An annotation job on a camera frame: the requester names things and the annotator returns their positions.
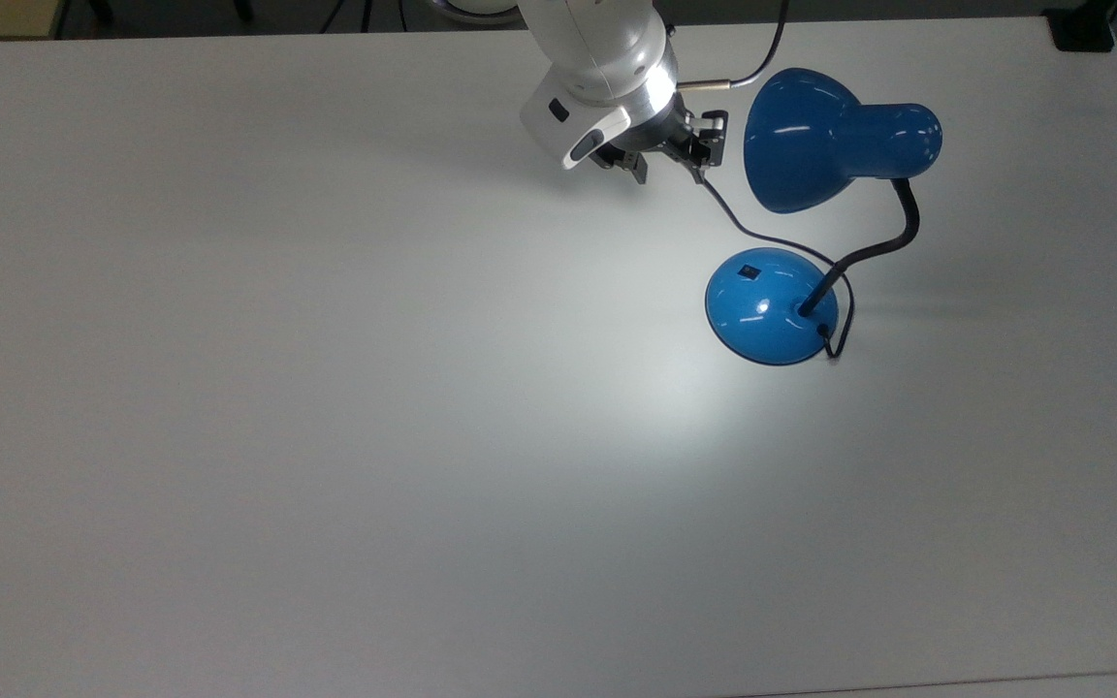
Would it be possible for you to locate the blue gooseneck desk lamp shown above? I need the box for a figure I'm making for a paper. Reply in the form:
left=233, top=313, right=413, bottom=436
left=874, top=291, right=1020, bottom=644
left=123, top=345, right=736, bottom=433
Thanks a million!
left=704, top=66, right=944, bottom=367

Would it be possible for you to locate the black lamp power cable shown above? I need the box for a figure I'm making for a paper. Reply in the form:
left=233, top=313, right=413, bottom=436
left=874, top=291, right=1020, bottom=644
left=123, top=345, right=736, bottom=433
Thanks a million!
left=698, top=174, right=856, bottom=363

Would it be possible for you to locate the black clamp camera mount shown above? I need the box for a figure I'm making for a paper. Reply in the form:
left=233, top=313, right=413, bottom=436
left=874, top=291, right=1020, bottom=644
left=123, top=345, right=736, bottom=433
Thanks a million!
left=1043, top=6, right=1117, bottom=54

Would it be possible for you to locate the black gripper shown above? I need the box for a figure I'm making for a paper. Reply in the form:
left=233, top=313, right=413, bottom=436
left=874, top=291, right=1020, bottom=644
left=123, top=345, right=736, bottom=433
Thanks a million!
left=588, top=101, right=730, bottom=186

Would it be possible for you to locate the robot base light ring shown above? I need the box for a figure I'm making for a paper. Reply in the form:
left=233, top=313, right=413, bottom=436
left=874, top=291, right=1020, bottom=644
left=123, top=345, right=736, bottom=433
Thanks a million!
left=428, top=0, right=521, bottom=22

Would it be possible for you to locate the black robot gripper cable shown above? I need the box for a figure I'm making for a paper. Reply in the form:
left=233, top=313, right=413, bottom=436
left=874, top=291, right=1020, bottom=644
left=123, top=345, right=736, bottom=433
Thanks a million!
left=675, top=0, right=791, bottom=94

